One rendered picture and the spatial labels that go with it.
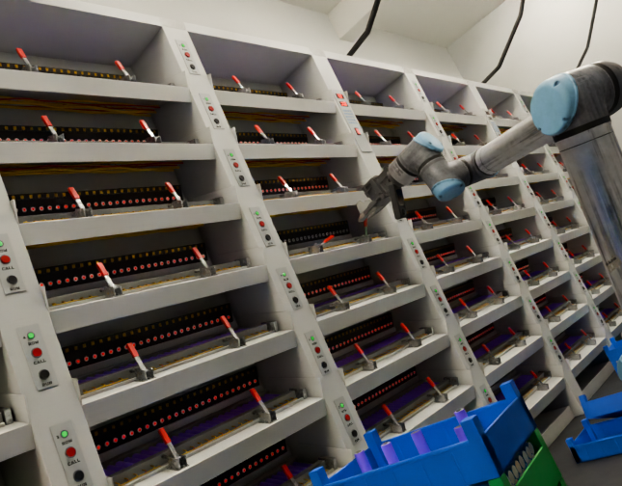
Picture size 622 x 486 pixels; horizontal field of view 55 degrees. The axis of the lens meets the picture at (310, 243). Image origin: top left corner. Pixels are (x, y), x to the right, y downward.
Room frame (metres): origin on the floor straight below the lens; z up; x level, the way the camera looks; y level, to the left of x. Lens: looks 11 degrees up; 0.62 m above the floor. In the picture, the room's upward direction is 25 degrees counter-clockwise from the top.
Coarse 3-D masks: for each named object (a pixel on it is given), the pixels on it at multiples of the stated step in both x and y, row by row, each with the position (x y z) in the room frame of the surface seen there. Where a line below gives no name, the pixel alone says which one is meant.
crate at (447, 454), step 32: (512, 384) 0.98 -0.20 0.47; (480, 416) 1.03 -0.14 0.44; (512, 416) 0.93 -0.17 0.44; (416, 448) 1.10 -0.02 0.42; (448, 448) 0.85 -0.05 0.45; (480, 448) 0.83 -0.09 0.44; (512, 448) 0.88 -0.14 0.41; (320, 480) 0.97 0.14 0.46; (352, 480) 0.94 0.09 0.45; (384, 480) 0.91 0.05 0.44; (416, 480) 0.89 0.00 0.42; (448, 480) 0.86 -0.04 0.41; (480, 480) 0.84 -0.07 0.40
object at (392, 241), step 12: (372, 228) 2.17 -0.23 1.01; (384, 228) 2.14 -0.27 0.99; (396, 228) 2.11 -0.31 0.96; (336, 240) 2.12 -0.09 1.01; (384, 240) 2.03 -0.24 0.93; (396, 240) 2.09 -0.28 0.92; (324, 252) 1.77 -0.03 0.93; (336, 252) 1.82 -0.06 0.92; (348, 252) 1.87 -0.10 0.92; (360, 252) 1.92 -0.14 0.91; (372, 252) 1.97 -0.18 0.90; (384, 252) 2.03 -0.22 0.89; (300, 264) 1.68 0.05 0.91; (312, 264) 1.73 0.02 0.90; (324, 264) 1.77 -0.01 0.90
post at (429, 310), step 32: (320, 64) 2.14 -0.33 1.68; (288, 96) 2.23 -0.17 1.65; (320, 128) 2.18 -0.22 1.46; (352, 160) 2.14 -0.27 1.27; (352, 224) 2.22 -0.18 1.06; (384, 224) 2.14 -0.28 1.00; (384, 256) 2.18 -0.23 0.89; (416, 320) 2.18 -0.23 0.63; (448, 320) 2.15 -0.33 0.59; (448, 352) 2.14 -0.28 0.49; (480, 384) 2.15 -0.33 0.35
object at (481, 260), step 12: (432, 252) 2.57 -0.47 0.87; (444, 252) 2.66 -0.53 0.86; (468, 252) 2.74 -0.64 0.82; (480, 252) 2.70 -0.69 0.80; (492, 252) 2.67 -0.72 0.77; (432, 264) 2.56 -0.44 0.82; (444, 264) 2.52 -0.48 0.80; (456, 264) 2.48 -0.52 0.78; (468, 264) 2.51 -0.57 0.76; (480, 264) 2.49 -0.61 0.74; (492, 264) 2.58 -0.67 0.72; (444, 276) 2.24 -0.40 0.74; (456, 276) 2.31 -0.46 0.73; (468, 276) 2.39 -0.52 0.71; (444, 288) 2.23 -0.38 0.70
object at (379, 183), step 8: (384, 168) 1.85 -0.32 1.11; (376, 176) 1.89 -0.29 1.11; (384, 176) 1.86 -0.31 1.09; (368, 184) 1.89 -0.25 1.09; (376, 184) 1.87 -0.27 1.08; (384, 184) 1.87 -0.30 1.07; (400, 184) 1.84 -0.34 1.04; (368, 192) 1.90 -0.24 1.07; (376, 192) 1.87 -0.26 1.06; (384, 192) 1.87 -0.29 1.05; (384, 200) 1.88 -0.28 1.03
